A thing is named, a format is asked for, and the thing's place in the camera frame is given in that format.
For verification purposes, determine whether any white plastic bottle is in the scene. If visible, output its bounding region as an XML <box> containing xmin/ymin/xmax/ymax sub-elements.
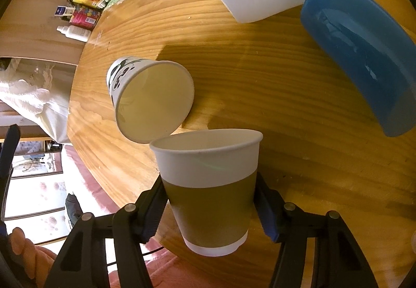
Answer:
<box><xmin>56</xmin><ymin>25</ymin><xmax>92</xmax><ymax>42</ymax></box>

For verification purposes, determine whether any pink packet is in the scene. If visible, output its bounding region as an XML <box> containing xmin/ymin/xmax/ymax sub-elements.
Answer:
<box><xmin>69</xmin><ymin>8</ymin><xmax>101</xmax><ymax>29</ymax></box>

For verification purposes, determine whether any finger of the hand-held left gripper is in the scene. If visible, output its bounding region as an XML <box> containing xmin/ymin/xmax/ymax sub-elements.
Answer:
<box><xmin>0</xmin><ymin>124</ymin><xmax>21</xmax><ymax>221</ymax></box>

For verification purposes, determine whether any brown sleeve paper cup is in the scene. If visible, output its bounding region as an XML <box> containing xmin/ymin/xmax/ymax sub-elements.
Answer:
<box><xmin>149</xmin><ymin>129</ymin><xmax>263</xmax><ymax>257</ymax></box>

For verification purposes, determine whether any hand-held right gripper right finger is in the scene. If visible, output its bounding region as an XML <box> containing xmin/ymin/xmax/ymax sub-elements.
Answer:
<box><xmin>255</xmin><ymin>172</ymin><xmax>379</xmax><ymax>288</ymax></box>

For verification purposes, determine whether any white cloth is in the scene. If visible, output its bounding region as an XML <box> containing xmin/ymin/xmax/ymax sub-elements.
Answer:
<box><xmin>0</xmin><ymin>57</ymin><xmax>71</xmax><ymax>144</ymax></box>

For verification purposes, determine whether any person's left hand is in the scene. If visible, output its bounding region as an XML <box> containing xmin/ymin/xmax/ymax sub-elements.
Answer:
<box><xmin>8</xmin><ymin>227</ymin><xmax>58</xmax><ymax>288</ymax></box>

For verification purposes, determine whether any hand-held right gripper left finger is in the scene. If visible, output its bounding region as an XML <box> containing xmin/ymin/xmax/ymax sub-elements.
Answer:
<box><xmin>44</xmin><ymin>174</ymin><xmax>168</xmax><ymax>288</ymax></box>

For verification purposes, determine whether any panda print paper cup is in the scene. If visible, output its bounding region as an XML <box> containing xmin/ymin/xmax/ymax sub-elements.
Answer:
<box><xmin>106</xmin><ymin>56</ymin><xmax>195</xmax><ymax>144</ymax></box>

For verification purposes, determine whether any black cable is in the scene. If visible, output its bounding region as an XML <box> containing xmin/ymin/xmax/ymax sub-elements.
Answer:
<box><xmin>105</xmin><ymin>244</ymin><xmax>164</xmax><ymax>270</ymax></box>

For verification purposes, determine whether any blue plastic cup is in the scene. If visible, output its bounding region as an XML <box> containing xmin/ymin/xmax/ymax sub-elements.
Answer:
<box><xmin>300</xmin><ymin>0</ymin><xmax>416</xmax><ymax>137</ymax></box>

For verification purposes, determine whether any blue label white bottle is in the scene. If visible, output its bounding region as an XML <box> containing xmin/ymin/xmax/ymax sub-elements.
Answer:
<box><xmin>54</xmin><ymin>5</ymin><xmax>78</xmax><ymax>18</ymax></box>

